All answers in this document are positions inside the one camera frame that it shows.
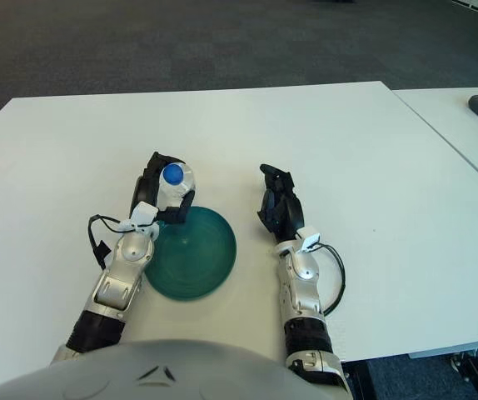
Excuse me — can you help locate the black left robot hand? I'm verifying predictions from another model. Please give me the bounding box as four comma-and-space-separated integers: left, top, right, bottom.
129, 151, 198, 224

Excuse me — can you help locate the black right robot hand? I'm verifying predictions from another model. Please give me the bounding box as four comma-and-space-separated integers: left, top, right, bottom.
256, 163, 306, 242

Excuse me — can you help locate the clear bottle blue cap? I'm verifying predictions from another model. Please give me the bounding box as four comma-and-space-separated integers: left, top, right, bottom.
157, 162, 197, 209

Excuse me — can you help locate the green round plate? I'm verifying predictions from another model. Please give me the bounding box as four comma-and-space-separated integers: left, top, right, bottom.
142, 205, 238, 300

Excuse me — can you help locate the silver robot torso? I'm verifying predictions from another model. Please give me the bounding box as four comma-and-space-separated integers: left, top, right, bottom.
0, 337, 331, 400

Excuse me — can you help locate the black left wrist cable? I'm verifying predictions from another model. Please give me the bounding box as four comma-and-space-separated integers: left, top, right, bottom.
87, 213, 134, 270

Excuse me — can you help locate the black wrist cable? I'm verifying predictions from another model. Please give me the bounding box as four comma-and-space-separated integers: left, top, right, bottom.
316, 242, 346, 318
87, 213, 134, 270

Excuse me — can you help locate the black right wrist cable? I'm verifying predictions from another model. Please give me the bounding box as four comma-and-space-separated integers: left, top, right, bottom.
316, 242, 346, 318

